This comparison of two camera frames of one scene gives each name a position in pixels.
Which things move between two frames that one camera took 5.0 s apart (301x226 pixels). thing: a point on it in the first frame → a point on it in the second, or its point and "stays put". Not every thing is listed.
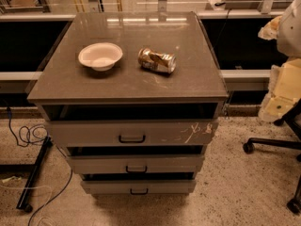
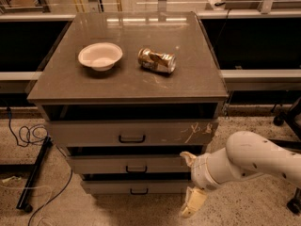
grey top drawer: (133, 133) stays put
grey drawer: (136, 164) stays put
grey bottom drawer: (141, 186) stays put
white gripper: (290, 35) → (199, 172)
